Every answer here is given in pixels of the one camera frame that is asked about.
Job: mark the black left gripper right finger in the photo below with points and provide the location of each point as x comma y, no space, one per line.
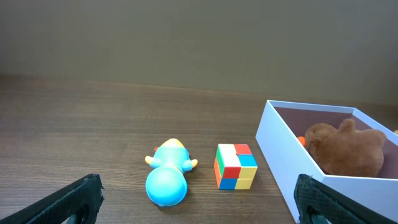
320,204

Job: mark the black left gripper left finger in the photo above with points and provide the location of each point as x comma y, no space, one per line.
78,202

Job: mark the brown plush toy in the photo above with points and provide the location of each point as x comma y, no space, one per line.
346,151

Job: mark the white box with pink interior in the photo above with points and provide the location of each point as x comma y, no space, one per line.
283,122

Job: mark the colourful puzzle cube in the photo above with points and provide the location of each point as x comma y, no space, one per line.
235,167

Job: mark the blue duck toy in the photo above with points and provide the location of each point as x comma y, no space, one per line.
166,185

